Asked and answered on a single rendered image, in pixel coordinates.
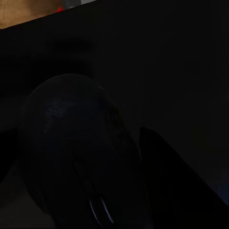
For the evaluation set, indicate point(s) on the mouse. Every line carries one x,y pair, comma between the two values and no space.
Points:
77,159

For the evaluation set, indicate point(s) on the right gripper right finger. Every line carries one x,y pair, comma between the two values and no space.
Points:
179,197

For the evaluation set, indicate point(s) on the desk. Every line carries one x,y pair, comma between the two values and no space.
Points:
164,64

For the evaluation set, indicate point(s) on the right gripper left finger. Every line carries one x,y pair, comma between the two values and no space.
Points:
8,151

